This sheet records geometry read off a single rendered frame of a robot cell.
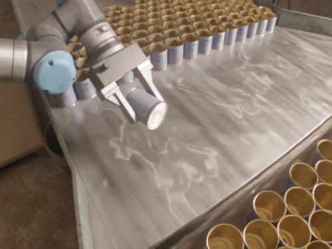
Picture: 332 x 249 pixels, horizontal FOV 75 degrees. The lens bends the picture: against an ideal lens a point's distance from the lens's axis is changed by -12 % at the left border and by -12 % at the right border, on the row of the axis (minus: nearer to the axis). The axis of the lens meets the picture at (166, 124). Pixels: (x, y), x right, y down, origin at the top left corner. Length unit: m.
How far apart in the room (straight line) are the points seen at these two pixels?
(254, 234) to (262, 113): 0.39
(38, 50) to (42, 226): 1.55
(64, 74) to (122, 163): 0.30
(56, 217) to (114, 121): 1.24
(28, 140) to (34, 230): 0.73
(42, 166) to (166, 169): 1.61
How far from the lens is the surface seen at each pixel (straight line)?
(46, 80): 0.44
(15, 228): 1.98
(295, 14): 1.40
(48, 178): 2.05
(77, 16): 0.56
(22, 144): 2.19
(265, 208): 0.60
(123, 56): 0.55
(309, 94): 0.97
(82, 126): 0.75
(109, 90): 0.53
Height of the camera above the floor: 1.61
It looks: 48 degrees down
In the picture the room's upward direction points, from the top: straight up
